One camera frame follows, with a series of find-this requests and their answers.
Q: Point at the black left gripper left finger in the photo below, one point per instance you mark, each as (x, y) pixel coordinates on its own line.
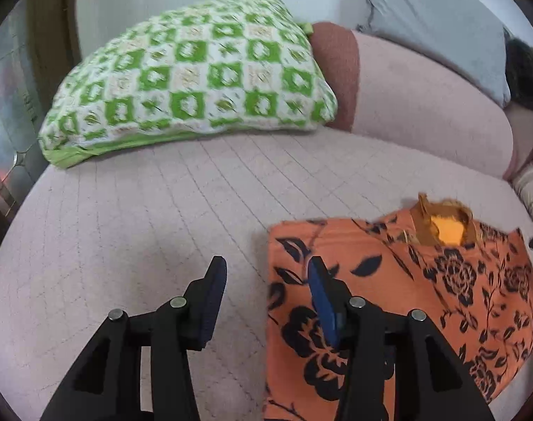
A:
(136, 367)

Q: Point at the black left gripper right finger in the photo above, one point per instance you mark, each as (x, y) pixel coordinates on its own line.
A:
(431, 383)

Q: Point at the orange black floral garment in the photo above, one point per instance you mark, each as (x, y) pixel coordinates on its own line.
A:
(474, 281)

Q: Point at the dark fuzzy clothing heap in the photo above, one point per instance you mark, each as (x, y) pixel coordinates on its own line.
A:
(519, 72)

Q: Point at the grey pillow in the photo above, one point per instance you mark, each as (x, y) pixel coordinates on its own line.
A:
(462, 35)

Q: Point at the leaded glass window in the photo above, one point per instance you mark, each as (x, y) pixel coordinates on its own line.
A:
(21, 112)

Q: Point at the green white patterned pillow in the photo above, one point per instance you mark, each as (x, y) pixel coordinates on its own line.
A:
(209, 68)

